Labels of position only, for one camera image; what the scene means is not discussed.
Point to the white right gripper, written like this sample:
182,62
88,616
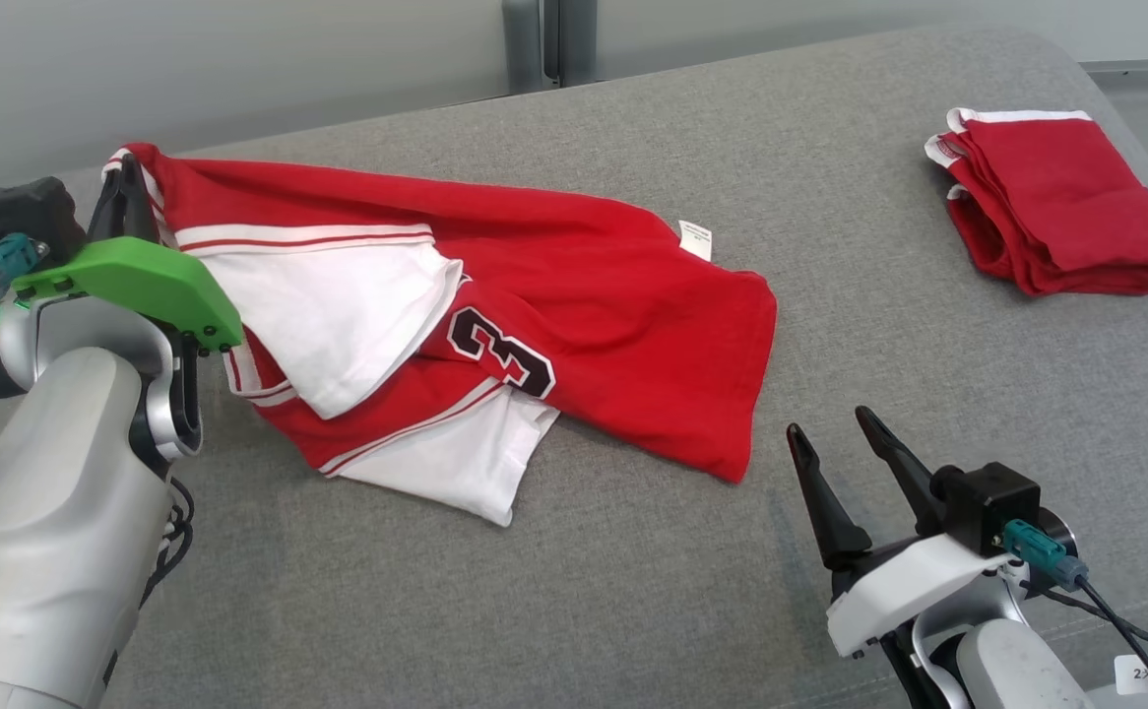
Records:
899,596

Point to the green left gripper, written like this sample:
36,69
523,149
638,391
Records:
141,281

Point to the red white basketball jersey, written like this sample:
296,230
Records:
584,295

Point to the red shorts with white trim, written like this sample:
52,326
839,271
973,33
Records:
1066,207

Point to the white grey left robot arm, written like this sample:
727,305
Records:
52,512

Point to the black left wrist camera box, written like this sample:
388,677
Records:
23,217

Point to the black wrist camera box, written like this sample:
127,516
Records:
992,502
23,217

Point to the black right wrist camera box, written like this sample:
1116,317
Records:
992,502

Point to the teal left camera connector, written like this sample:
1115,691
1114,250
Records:
8,261

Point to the teal camera connector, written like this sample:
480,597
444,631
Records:
1042,553
8,261

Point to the teal right camera connector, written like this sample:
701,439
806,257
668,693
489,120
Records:
1042,553

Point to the grey upright post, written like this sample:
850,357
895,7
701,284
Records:
579,39
523,44

